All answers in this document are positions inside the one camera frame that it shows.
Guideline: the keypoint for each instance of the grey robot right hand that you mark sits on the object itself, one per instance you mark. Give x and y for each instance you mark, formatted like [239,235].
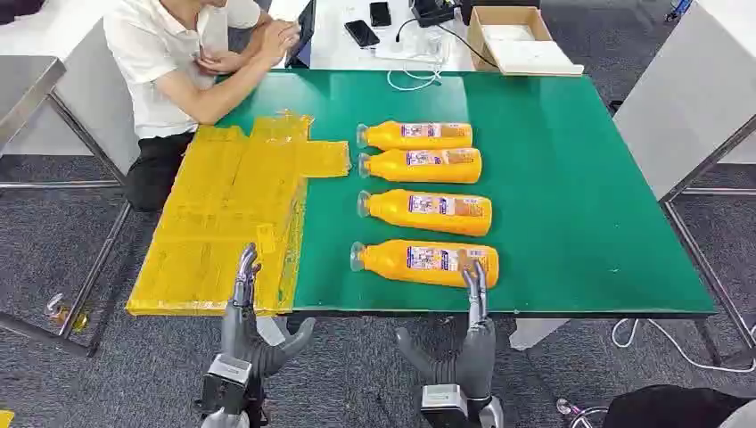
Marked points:
[475,360]

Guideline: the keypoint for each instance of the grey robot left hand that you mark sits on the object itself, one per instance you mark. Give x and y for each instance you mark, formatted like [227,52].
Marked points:
[242,342]

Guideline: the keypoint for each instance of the orange drink bottle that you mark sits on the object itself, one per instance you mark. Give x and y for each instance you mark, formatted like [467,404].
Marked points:
[390,261]
[396,211]
[390,167]
[390,137]

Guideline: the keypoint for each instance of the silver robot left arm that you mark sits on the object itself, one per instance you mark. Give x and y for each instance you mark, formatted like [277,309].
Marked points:
[224,420]

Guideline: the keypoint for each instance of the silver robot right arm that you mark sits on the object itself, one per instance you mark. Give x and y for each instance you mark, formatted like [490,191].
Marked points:
[491,413]

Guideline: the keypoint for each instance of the yellow sheet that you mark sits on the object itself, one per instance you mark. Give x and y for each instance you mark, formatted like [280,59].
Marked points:
[224,195]

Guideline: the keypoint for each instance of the green table mat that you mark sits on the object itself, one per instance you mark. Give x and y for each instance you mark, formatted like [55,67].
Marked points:
[561,207]

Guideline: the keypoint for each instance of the black bag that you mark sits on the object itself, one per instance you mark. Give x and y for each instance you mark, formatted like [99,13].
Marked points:
[667,409]

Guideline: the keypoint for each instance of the pale grey panel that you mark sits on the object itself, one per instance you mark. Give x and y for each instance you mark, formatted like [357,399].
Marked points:
[741,418]

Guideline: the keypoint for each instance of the person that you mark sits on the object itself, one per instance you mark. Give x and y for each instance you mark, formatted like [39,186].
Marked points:
[153,59]

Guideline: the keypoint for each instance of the cardboard box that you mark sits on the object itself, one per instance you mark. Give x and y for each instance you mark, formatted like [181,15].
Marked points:
[479,53]

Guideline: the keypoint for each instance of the white foam sheet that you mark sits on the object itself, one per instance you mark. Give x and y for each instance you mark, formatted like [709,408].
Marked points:
[540,59]

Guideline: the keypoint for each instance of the white power strip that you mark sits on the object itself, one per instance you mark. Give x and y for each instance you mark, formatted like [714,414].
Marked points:
[413,50]

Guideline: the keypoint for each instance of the black smartphone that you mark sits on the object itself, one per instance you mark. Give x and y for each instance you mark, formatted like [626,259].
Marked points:
[361,33]
[380,14]

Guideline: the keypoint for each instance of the white side table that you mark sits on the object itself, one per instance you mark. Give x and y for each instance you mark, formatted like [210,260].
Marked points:
[685,100]

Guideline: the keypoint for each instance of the black charger device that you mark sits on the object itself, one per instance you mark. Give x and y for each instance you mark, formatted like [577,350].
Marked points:
[432,12]

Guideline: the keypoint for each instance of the dark object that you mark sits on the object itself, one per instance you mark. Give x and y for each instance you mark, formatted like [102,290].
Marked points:
[18,9]

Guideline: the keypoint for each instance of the blue object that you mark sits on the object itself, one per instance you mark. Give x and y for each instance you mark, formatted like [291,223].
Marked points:
[679,9]

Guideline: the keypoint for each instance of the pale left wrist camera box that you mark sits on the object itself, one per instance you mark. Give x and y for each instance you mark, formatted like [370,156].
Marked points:
[227,381]

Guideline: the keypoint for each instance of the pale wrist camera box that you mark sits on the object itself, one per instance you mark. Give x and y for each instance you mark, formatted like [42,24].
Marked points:
[227,381]
[443,407]

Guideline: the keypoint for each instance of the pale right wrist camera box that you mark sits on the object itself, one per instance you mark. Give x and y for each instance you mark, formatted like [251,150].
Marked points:
[443,407]

